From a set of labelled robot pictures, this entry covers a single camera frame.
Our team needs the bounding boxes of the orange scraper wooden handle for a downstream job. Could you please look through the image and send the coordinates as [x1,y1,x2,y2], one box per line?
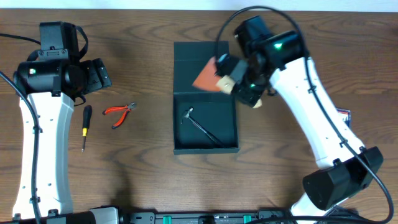
[192,57,221,92]

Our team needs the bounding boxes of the red handled pliers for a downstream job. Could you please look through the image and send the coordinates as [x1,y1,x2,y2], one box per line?
[102,101,137,130]

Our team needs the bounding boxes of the small steel claw hammer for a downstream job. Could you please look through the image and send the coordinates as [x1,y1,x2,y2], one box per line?
[180,107,225,148]

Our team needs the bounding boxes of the blue precision screwdriver set case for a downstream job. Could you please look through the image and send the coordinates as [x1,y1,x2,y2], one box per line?
[336,108,351,128]

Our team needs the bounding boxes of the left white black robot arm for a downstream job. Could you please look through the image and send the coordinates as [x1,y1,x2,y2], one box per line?
[12,22,111,220]

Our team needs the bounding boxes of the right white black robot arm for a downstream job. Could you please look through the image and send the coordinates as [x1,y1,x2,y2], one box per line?
[217,16,384,223]

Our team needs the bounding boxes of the black open gift box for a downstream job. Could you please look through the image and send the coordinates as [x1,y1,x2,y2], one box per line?
[173,42,240,155]

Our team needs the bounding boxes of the black handled yellow screwdriver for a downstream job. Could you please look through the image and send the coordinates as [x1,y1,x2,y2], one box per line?
[81,105,93,152]

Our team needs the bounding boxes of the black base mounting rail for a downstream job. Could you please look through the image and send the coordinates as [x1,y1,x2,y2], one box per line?
[0,205,361,224]

